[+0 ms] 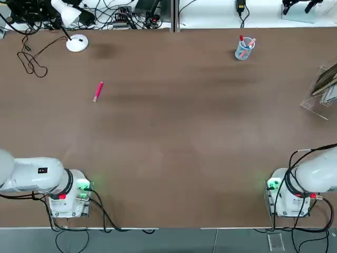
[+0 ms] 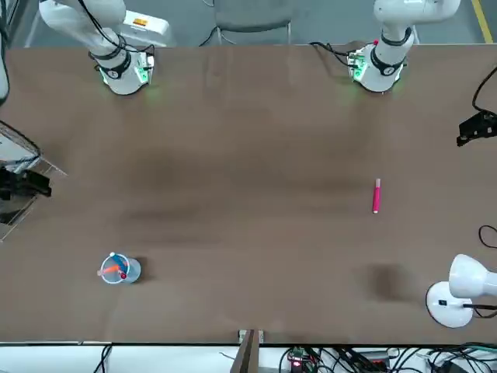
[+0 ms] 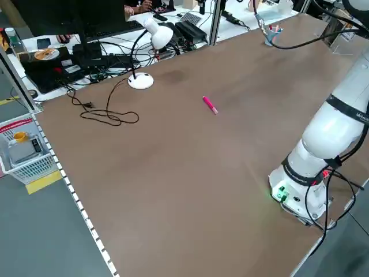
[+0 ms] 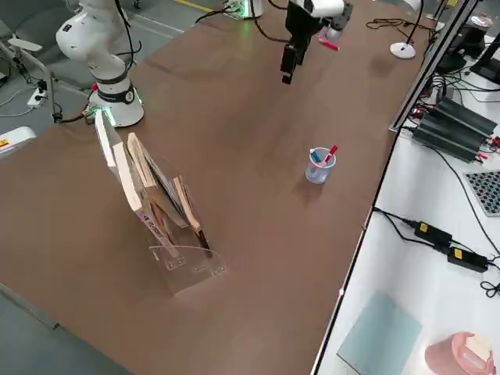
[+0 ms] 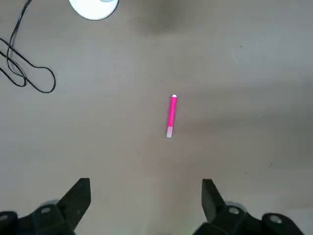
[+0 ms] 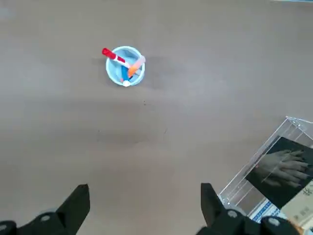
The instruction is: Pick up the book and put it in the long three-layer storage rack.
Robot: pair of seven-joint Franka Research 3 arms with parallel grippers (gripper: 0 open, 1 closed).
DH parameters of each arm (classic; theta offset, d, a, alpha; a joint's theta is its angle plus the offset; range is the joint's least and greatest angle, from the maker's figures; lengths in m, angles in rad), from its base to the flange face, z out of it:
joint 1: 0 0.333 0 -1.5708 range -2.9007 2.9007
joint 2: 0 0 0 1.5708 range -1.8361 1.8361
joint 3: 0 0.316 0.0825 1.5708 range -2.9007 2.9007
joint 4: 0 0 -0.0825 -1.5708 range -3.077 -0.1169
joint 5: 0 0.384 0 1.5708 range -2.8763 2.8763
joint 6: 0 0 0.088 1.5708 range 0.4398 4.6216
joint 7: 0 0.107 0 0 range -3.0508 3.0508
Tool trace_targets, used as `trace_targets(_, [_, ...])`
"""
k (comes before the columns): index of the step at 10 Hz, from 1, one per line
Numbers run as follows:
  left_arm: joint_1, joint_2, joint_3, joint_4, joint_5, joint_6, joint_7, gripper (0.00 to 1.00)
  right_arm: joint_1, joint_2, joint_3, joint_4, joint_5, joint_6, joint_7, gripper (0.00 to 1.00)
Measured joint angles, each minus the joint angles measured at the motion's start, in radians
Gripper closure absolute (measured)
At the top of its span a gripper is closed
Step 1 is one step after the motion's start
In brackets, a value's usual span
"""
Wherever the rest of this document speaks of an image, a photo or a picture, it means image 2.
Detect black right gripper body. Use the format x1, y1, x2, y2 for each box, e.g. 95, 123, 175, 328
0, 166, 29, 201

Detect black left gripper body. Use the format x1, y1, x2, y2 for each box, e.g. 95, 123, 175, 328
479, 110, 497, 138

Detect clear acrylic storage rack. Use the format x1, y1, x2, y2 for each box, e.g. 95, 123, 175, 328
0, 119, 69, 242

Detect white book blue lettering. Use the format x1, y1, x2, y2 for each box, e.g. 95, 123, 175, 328
0, 131, 40, 165

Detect blue pen white cap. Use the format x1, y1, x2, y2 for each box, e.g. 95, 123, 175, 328
109, 252, 130, 275

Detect pink highlighter pen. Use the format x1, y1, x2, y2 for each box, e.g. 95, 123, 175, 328
372, 178, 383, 215

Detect light blue pen cup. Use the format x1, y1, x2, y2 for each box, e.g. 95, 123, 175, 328
96, 251, 143, 286

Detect white desk lamp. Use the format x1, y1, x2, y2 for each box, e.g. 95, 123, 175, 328
425, 253, 497, 329

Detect white cabinet orange label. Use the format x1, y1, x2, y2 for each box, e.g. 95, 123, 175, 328
120, 8, 175, 48

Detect white side table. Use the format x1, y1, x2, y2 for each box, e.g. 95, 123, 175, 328
0, 340, 497, 373

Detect grey chair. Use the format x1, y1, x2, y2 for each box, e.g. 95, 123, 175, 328
212, 0, 293, 47

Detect small green circuit board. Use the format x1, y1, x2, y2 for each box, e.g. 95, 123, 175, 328
286, 347, 312, 370

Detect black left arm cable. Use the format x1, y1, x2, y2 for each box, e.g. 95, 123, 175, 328
471, 65, 497, 114

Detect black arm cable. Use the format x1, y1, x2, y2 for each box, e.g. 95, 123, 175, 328
76, 0, 156, 59
471, 65, 497, 114

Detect black lamp cable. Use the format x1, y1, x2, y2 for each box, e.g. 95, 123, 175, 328
462, 224, 497, 319

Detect black left base cable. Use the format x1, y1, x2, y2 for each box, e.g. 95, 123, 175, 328
308, 40, 360, 67

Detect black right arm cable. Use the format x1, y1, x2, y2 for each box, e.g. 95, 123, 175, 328
76, 0, 156, 59

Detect brown wooden post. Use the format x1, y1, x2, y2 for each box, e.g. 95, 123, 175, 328
231, 328, 266, 373

